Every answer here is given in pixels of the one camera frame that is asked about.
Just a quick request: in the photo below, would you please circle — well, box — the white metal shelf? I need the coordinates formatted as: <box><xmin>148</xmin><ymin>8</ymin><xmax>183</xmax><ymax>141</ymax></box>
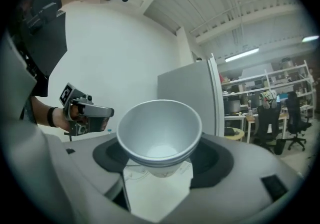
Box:
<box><xmin>219</xmin><ymin>59</ymin><xmax>316</xmax><ymax>120</ymax></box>

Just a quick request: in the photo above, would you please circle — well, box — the white table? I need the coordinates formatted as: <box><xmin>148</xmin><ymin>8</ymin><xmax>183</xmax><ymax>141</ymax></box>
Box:
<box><xmin>123</xmin><ymin>160</ymin><xmax>195</xmax><ymax>221</ymax></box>

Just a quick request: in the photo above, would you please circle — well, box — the person's black shirt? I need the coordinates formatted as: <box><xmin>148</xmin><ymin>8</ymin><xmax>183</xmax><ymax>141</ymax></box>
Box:
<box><xmin>9</xmin><ymin>0</ymin><xmax>69</xmax><ymax>98</ymax></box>

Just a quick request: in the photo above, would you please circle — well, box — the person's left forearm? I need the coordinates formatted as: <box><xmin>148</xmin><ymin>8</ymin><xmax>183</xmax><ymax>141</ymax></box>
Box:
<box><xmin>31</xmin><ymin>95</ymin><xmax>55</xmax><ymax>128</ymax></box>

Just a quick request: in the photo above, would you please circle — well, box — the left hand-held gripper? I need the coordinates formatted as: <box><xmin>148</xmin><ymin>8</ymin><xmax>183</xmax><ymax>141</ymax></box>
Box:
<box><xmin>58</xmin><ymin>82</ymin><xmax>115</xmax><ymax>136</ymax></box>

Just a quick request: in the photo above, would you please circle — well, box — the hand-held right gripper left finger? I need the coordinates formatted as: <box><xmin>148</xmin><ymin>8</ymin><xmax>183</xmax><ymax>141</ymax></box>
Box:
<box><xmin>62</xmin><ymin>134</ymin><xmax>132</xmax><ymax>213</ymax></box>

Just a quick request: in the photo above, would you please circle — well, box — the long ceiling lamp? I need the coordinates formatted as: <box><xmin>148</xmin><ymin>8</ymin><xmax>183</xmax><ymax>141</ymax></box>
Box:
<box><xmin>224</xmin><ymin>47</ymin><xmax>260</xmax><ymax>63</ymax></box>
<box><xmin>301</xmin><ymin>35</ymin><xmax>320</xmax><ymax>43</ymax></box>

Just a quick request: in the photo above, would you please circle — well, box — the white patterned helmet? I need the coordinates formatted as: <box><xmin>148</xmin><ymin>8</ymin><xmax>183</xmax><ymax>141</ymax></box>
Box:
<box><xmin>259</xmin><ymin>90</ymin><xmax>278</xmax><ymax>109</ymax></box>

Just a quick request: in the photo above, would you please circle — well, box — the black chest pack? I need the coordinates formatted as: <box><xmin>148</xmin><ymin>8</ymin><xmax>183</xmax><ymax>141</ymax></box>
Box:
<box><xmin>24</xmin><ymin>1</ymin><xmax>59</xmax><ymax>35</ymax></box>

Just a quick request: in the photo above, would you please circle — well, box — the white office desk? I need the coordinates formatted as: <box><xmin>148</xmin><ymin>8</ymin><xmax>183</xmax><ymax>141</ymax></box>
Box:
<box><xmin>223</xmin><ymin>112</ymin><xmax>291</xmax><ymax>144</ymax></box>

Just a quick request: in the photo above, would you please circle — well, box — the yellow round table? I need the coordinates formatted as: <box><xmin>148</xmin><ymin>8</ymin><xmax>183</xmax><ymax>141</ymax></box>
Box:
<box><xmin>224</xmin><ymin>127</ymin><xmax>246</xmax><ymax>142</ymax></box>

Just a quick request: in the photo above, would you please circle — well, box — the black waste bin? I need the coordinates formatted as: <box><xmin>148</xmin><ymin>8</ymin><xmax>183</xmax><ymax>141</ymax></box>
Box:
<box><xmin>274</xmin><ymin>138</ymin><xmax>286</xmax><ymax>156</ymax></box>

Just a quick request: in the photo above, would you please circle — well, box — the person's left hand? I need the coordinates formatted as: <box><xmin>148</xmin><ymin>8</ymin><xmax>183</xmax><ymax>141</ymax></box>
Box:
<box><xmin>53</xmin><ymin>105</ymin><xmax>88</xmax><ymax>132</ymax></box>

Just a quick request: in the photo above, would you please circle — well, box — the black wristband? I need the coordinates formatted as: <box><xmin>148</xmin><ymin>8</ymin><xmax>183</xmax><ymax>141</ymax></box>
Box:
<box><xmin>46</xmin><ymin>106</ymin><xmax>59</xmax><ymax>128</ymax></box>

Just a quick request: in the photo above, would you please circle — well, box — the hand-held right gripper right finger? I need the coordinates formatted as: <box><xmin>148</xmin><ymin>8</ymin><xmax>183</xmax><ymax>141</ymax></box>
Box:
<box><xmin>154</xmin><ymin>133</ymin><xmax>305</xmax><ymax>224</ymax></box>

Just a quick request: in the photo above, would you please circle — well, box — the black computer monitor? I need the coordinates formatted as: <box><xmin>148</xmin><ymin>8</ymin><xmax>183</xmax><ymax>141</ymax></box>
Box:
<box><xmin>223</xmin><ymin>98</ymin><xmax>241</xmax><ymax>114</ymax></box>

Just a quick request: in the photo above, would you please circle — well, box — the grey partition panel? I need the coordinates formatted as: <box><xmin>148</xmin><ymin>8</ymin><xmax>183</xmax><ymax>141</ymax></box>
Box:
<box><xmin>157</xmin><ymin>53</ymin><xmax>225</xmax><ymax>138</ymax></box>

